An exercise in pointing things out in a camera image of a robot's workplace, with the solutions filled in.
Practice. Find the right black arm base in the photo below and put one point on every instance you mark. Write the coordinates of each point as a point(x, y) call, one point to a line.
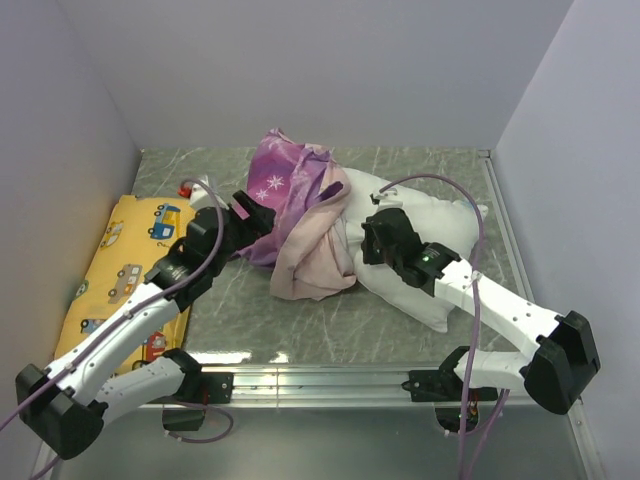
point(445, 392)

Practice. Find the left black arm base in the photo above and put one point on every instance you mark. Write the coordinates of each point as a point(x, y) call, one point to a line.
point(199, 395)

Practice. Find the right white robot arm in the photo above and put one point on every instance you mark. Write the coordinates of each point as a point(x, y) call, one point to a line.
point(555, 356)

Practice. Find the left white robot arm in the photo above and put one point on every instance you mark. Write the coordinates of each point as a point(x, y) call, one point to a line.
point(68, 403)

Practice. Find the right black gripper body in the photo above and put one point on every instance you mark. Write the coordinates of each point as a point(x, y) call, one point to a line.
point(374, 253)

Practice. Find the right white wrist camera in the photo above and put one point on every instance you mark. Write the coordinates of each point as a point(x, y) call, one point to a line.
point(386, 199)

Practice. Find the yellow car print pillow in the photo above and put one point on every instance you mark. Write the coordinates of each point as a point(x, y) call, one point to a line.
point(138, 233)

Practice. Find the pink pillowcase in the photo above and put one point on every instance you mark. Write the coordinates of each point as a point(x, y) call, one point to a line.
point(314, 262)

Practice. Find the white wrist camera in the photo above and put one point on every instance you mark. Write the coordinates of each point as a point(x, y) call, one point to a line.
point(386, 199)
point(195, 192)

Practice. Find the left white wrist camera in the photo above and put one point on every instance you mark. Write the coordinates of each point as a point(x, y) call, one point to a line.
point(195, 192)

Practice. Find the purple princess print pillowcase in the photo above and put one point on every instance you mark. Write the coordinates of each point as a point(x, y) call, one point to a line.
point(290, 179)

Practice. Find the aluminium rail frame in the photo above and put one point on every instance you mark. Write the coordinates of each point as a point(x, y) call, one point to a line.
point(325, 386)

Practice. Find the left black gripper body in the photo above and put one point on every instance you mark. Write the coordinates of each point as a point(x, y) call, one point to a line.
point(235, 242)

